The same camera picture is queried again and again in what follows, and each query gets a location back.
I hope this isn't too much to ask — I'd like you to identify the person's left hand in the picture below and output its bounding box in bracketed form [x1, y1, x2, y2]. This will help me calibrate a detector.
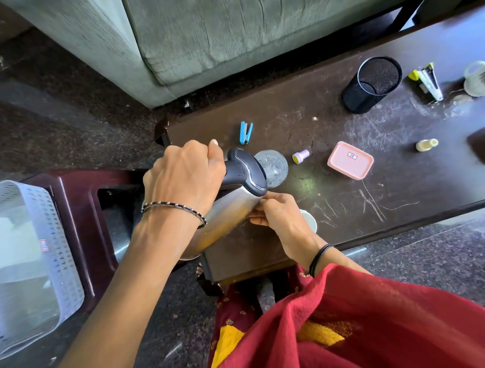
[142, 139, 227, 217]

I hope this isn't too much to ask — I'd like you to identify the person's right hand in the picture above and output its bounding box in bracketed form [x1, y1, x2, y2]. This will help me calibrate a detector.
[248, 191, 323, 263]

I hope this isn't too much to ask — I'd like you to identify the steel electric kettle black handle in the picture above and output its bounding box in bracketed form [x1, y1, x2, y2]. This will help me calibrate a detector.
[180, 148, 268, 261]

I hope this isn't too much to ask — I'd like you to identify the person's left forearm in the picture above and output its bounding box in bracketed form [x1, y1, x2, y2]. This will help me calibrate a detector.
[59, 206, 207, 368]

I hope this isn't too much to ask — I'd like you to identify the small blue stapler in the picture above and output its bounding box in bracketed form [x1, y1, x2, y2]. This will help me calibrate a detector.
[239, 121, 254, 145]

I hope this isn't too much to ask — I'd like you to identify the clear drinking glass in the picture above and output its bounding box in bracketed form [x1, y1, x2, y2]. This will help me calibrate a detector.
[254, 150, 289, 189]

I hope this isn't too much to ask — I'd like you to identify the white cup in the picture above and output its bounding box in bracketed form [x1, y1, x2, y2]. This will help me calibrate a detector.
[299, 209, 318, 234]

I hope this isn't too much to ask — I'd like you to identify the black wrist band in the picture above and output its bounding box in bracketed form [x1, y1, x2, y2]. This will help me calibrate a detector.
[308, 244, 335, 278]

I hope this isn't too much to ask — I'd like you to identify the pink lidded plastic box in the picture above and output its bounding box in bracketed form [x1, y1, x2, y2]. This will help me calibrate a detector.
[327, 141, 374, 180]

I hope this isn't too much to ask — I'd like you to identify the grey fabric sofa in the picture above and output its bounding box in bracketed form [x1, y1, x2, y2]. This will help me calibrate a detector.
[0, 0, 411, 110]

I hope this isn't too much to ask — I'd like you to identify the maroon plastic stool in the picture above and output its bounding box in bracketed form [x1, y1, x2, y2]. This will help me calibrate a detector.
[21, 169, 190, 313]

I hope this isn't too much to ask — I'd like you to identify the red and yellow garment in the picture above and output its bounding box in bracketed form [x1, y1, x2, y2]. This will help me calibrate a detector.
[208, 263, 485, 368]

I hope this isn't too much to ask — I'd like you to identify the black mesh pen holder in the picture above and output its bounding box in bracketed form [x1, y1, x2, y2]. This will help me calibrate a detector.
[342, 56, 403, 114]

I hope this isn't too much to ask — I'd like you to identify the white perforated plastic basket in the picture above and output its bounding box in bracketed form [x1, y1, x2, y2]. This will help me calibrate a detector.
[0, 180, 85, 361]

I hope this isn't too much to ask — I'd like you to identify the beaded silver black bracelet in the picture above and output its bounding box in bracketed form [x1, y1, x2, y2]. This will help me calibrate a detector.
[141, 201, 208, 229]

